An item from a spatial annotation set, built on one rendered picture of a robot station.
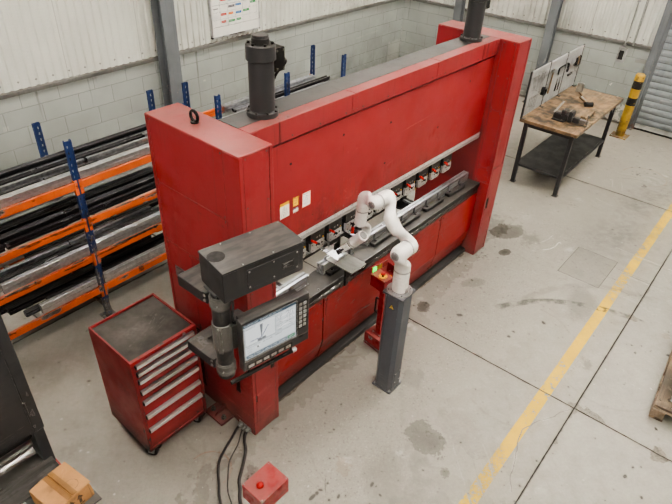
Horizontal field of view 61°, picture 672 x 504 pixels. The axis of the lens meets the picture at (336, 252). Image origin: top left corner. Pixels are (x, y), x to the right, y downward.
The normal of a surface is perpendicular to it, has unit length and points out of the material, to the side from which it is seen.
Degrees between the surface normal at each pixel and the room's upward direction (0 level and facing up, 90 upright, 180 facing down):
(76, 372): 0
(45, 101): 90
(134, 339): 0
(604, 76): 90
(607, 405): 0
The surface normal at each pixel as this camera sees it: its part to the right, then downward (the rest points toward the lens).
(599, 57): -0.64, 0.42
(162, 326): 0.04, -0.81
